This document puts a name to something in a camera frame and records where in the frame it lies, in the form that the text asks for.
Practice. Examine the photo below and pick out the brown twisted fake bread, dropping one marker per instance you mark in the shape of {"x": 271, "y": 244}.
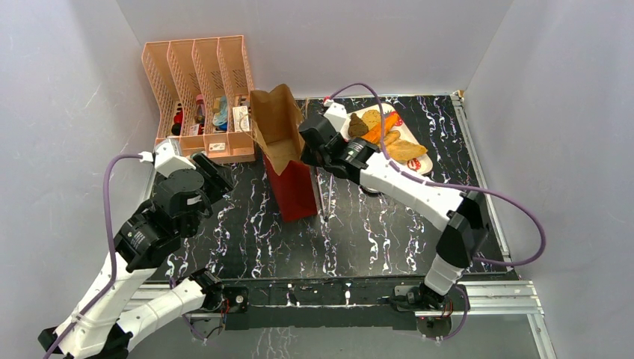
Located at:
{"x": 356, "y": 127}

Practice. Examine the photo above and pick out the oval yellow fake bread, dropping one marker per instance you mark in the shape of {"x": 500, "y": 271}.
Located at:
{"x": 403, "y": 151}

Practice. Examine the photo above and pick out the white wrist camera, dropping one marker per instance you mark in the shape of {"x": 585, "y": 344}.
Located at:
{"x": 168, "y": 157}
{"x": 336, "y": 114}

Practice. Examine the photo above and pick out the pink plastic file organizer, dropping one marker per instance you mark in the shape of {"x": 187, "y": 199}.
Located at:
{"x": 202, "y": 88}

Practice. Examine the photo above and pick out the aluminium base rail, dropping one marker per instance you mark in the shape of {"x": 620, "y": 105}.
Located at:
{"x": 487, "y": 297}

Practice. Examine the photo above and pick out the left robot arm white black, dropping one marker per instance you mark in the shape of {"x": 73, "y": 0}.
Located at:
{"x": 100, "y": 326}

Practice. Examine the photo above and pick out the strawberry print cutting board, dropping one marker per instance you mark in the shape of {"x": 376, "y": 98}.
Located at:
{"x": 422, "y": 165}

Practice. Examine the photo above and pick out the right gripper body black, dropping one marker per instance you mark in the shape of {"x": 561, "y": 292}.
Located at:
{"x": 313, "y": 150}

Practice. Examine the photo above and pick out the white card box in organizer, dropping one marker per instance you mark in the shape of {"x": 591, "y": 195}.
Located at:
{"x": 241, "y": 119}

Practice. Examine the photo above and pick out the red dark bottle in organizer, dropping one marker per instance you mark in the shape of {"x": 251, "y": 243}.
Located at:
{"x": 177, "y": 123}

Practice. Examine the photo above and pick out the blue packet in organizer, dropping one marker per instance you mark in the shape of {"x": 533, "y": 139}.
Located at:
{"x": 220, "y": 114}

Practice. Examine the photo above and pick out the round yellow fake bread slice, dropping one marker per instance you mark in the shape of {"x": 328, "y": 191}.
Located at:
{"x": 371, "y": 118}

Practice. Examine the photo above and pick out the pink brown bottle in organizer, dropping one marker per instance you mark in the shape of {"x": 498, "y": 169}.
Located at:
{"x": 200, "y": 112}

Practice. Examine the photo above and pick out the red brown paper bag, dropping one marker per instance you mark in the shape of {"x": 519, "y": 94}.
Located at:
{"x": 275, "y": 117}

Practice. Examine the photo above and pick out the long yellow fake bread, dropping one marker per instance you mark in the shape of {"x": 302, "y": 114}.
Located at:
{"x": 391, "y": 137}

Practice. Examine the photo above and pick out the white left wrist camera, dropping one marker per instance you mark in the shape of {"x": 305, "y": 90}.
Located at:
{"x": 168, "y": 157}

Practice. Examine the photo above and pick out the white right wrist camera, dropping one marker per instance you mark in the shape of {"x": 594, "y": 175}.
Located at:
{"x": 336, "y": 114}

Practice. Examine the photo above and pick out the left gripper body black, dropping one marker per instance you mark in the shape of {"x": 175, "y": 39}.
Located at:
{"x": 216, "y": 185}

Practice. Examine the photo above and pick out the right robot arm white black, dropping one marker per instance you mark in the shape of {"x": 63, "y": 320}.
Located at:
{"x": 460, "y": 216}

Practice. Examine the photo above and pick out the small white label box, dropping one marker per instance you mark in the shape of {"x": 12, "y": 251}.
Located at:
{"x": 217, "y": 147}

